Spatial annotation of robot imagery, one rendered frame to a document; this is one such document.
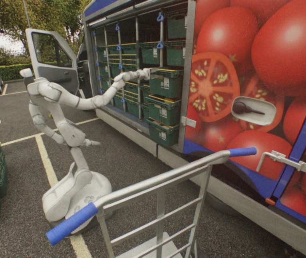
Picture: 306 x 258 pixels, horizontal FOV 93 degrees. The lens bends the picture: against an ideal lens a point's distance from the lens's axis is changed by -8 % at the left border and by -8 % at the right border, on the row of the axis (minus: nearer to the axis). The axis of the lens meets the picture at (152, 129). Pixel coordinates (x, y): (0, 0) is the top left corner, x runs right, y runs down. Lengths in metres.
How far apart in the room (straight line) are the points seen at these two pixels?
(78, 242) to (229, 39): 2.15
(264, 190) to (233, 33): 1.18
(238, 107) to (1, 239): 2.50
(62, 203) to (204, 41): 1.83
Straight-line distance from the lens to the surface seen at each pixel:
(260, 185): 1.50
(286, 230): 1.69
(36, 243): 2.10
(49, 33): 4.44
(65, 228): 0.48
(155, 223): 0.88
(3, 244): 2.28
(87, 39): 3.47
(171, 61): 1.86
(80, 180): 1.64
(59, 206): 1.74
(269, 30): 1.24
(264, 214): 1.66
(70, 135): 1.39
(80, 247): 1.89
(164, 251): 1.76
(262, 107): 1.28
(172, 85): 1.52
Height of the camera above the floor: 1.60
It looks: 26 degrees down
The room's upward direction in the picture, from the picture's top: straight up
